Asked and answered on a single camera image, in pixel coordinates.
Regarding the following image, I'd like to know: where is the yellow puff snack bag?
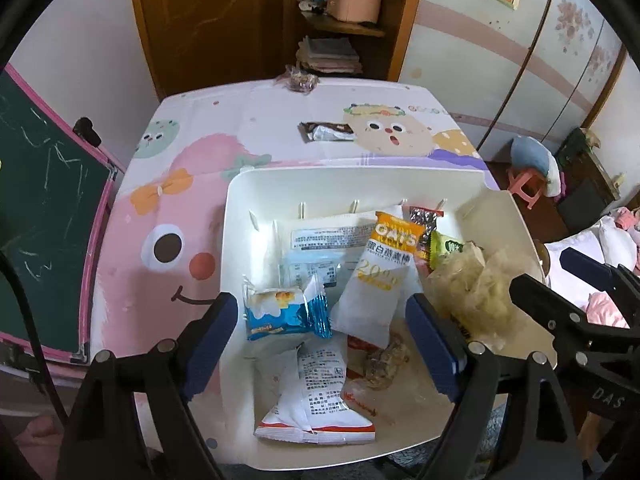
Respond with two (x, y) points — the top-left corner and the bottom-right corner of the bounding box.
(423, 242), (535, 351)

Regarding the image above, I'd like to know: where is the red white snack packet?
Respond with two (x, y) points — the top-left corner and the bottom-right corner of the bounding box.
(344, 336), (378, 417)

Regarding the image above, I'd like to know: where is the green snack packet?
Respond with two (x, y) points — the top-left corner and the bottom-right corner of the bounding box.
(428, 231), (464, 270)

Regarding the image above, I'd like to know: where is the oats protein stick packet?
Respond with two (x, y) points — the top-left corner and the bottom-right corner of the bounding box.
(330, 211), (423, 349)

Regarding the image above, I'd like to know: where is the white silver snack bag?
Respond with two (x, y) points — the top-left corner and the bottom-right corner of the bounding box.
(254, 335), (376, 445)

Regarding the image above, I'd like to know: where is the dark dried fruit packet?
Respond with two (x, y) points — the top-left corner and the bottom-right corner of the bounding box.
(409, 206), (444, 260)

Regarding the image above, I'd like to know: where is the blue white snack packet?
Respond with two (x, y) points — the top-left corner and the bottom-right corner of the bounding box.
(243, 274), (333, 341)

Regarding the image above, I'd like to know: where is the brown chocolate bar packet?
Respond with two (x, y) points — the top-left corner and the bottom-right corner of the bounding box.
(298, 122), (356, 142)

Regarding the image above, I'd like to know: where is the nut cluster packet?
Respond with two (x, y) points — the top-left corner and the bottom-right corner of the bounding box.
(276, 65), (319, 94)

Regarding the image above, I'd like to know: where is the red round snack packet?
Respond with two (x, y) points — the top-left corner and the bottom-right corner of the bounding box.
(363, 335), (411, 390)

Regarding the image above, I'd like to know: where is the large white blue snack bag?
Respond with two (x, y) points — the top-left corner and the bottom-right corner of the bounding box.
(273, 211), (376, 288)

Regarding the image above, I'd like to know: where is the pink blanket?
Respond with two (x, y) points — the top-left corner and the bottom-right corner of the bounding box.
(585, 292), (629, 328)

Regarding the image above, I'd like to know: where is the white pillow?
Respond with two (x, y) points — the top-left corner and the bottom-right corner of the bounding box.
(544, 216), (638, 310)

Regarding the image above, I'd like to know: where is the pink plastic stool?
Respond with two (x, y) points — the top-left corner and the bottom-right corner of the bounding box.
(508, 167), (547, 210)

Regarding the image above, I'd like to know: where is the cartoon printed tablecloth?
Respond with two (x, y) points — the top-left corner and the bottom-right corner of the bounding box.
(89, 78), (501, 461)

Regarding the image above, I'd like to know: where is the white plastic tray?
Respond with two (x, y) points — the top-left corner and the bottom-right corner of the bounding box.
(219, 164), (559, 472)

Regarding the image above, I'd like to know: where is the pastel floral wardrobe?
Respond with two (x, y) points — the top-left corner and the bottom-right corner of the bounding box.
(399, 0), (623, 160)

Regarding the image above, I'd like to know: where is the wooden corner shelf unit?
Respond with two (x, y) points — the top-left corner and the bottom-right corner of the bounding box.
(283, 0), (419, 81)

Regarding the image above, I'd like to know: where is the folded towels stack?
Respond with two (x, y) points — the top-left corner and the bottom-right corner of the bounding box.
(296, 36), (362, 74)

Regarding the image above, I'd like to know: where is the pink storage basket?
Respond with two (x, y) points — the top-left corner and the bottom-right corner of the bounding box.
(326, 0), (382, 24)

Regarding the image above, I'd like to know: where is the brown wooden door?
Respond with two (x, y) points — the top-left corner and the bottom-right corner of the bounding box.
(132, 0), (296, 99)

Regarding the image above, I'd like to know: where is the green chalkboard pink frame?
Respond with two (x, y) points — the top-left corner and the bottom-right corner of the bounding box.
(1, 67), (115, 364)

